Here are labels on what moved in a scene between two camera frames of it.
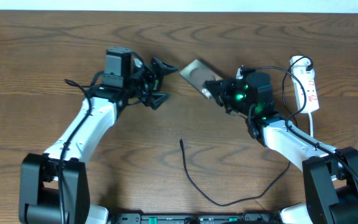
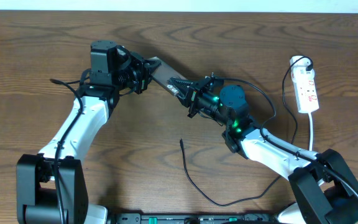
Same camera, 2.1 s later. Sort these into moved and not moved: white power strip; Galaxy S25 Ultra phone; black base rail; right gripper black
Moved: Galaxy S25 Ultra phone; right gripper black
Not moved: black base rail; white power strip
